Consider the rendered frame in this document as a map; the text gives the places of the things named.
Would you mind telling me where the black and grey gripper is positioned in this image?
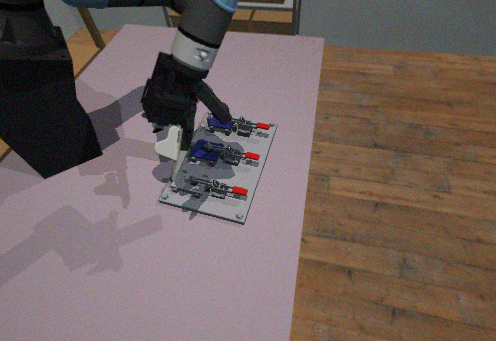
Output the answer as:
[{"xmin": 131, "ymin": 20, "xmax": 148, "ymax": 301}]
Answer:
[{"xmin": 140, "ymin": 52, "xmax": 209, "ymax": 180}]

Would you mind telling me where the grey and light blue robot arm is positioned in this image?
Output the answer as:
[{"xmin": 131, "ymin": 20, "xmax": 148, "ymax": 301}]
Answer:
[{"xmin": 0, "ymin": 0, "xmax": 239, "ymax": 125}]

